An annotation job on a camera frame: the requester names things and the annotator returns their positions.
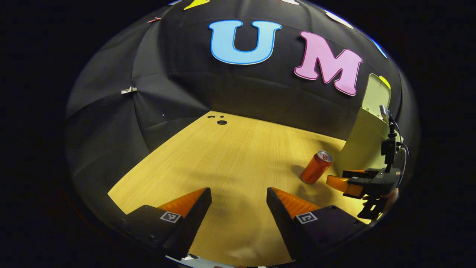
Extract green desktop garbage bin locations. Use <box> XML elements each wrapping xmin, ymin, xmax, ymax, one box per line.
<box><xmin>335</xmin><ymin>73</ymin><xmax>404</xmax><ymax>175</ymax></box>

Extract wooden desktop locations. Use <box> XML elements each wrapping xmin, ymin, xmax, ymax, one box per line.
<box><xmin>108</xmin><ymin>111</ymin><xmax>377</xmax><ymax>267</ymax></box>

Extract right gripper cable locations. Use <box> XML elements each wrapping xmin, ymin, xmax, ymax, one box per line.
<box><xmin>393</xmin><ymin>118</ymin><xmax>410</xmax><ymax>177</ymax></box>

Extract orange pop can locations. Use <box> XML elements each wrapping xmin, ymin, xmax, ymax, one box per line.
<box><xmin>300</xmin><ymin>150</ymin><xmax>333</xmax><ymax>185</ymax></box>

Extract black backdrop cloth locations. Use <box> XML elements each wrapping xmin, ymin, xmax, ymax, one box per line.
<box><xmin>65</xmin><ymin>0</ymin><xmax>421</xmax><ymax>224</ymax></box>

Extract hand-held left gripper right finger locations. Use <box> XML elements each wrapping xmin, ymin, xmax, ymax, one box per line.
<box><xmin>266</xmin><ymin>187</ymin><xmax>367</xmax><ymax>261</ymax></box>

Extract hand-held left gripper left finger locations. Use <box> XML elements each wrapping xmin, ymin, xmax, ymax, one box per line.
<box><xmin>119</xmin><ymin>187</ymin><xmax>212</xmax><ymax>260</ymax></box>

